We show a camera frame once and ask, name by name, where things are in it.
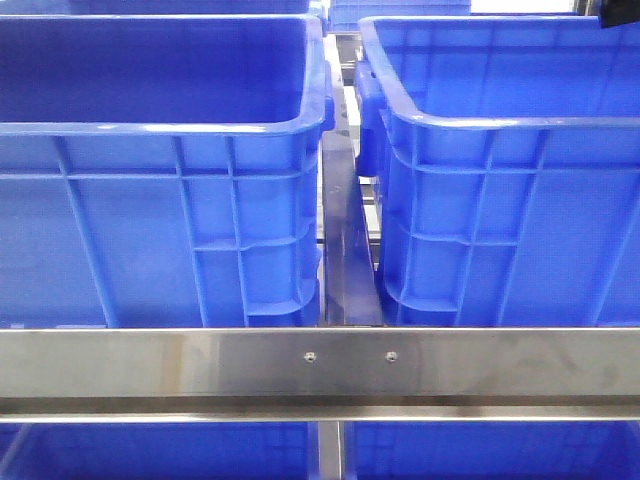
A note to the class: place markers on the large blue crate left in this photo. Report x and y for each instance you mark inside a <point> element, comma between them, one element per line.
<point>161,171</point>

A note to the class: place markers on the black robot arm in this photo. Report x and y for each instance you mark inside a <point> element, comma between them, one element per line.
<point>613,13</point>

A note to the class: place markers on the blue crate far right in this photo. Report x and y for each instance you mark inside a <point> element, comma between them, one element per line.
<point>345,15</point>

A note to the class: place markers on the large blue crate right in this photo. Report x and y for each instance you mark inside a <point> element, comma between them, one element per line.
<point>505,155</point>

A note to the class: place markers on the blue crate lower left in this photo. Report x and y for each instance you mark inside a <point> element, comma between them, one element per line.
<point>163,451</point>

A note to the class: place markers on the stainless steel front rail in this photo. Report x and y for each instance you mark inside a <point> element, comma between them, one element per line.
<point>319,374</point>

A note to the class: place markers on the steel centre divider rail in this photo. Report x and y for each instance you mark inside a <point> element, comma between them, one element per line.
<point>350,294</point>

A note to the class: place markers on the blue crate far left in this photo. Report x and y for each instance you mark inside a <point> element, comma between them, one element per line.
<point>162,7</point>

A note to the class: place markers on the steel lower vertical post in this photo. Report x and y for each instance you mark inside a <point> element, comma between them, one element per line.
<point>331,450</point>

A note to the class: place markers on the large blue crate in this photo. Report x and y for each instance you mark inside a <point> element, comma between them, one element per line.
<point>161,171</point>
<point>505,155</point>

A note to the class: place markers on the blue crate lower right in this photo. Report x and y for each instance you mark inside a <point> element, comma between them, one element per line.
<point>493,450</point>

